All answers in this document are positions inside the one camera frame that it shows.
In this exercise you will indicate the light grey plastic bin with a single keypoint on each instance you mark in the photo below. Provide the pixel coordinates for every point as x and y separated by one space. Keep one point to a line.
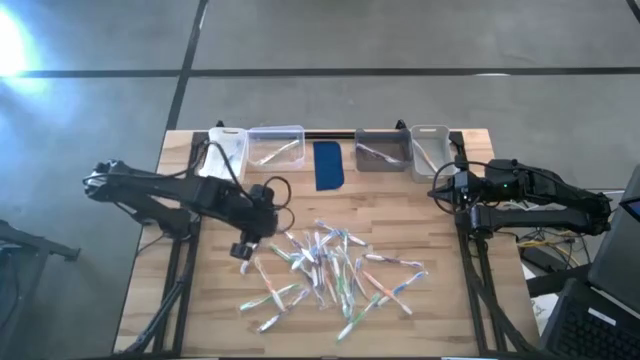
445 150

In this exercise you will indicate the black keyboard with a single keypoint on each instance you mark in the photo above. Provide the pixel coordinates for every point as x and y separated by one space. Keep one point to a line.
585 330

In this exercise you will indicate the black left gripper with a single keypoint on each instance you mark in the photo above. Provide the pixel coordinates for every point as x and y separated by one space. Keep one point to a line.
250 217

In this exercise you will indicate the black metal stand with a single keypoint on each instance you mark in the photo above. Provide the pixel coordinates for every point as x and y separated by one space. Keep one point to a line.
40 242

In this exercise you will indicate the white paper sheet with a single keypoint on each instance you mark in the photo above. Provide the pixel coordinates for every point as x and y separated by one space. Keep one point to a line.
542 305

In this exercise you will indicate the computer monitor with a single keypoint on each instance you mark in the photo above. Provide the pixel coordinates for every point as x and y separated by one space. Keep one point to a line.
615 250

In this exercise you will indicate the dark grey plastic bin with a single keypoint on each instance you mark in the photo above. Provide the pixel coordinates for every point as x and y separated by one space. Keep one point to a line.
385 140

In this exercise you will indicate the white plastic bin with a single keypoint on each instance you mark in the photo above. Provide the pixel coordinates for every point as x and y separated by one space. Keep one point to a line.
212 165

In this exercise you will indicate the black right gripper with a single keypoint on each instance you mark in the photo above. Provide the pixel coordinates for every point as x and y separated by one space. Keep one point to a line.
477 189

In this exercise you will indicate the purple toothbrush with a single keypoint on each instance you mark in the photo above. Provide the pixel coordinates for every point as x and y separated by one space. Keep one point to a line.
380 154
284 311
245 266
315 287
395 260
294 240

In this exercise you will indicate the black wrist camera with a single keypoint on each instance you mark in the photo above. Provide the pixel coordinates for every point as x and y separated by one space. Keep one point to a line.
502 172
261 194

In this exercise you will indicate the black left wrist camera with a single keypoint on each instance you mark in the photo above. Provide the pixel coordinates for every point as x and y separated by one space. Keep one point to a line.
261 194

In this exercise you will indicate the black power brick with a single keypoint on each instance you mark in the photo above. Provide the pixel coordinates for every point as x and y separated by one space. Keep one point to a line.
537 259

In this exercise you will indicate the clear plastic bin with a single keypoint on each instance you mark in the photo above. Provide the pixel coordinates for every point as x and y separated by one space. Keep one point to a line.
265 137

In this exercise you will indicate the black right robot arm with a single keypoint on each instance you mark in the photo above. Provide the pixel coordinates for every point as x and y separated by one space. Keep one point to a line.
550 220

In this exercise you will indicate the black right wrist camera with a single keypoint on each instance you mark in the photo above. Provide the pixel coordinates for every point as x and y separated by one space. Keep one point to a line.
502 172

